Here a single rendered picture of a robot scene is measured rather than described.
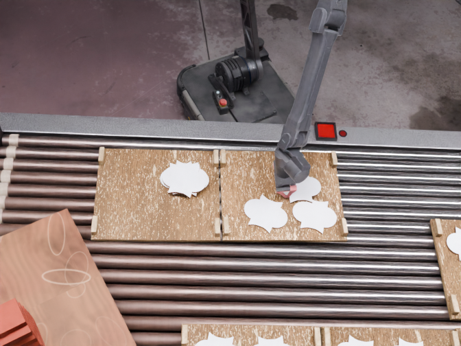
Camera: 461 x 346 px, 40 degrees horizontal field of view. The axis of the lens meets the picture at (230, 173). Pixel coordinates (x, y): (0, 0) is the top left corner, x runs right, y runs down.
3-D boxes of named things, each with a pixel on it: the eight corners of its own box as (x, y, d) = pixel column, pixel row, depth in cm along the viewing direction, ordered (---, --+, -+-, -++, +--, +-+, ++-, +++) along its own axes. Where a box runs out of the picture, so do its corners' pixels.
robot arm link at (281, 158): (285, 140, 199) (270, 148, 198) (298, 154, 195) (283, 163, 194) (285, 153, 205) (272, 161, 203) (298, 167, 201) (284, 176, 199)
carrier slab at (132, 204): (100, 150, 218) (99, 147, 217) (217, 153, 222) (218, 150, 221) (91, 241, 200) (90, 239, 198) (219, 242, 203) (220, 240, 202)
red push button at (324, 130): (316, 125, 233) (317, 123, 232) (332, 126, 233) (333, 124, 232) (317, 139, 229) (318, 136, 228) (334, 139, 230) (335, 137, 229)
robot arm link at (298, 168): (303, 130, 199) (285, 130, 193) (326, 152, 193) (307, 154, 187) (286, 158, 205) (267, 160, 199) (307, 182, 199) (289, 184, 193)
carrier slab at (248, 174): (219, 152, 222) (219, 150, 221) (333, 154, 226) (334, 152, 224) (222, 241, 203) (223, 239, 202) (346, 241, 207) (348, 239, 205)
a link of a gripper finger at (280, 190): (294, 185, 215) (294, 168, 207) (297, 202, 210) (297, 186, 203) (275, 187, 215) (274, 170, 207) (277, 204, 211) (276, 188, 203)
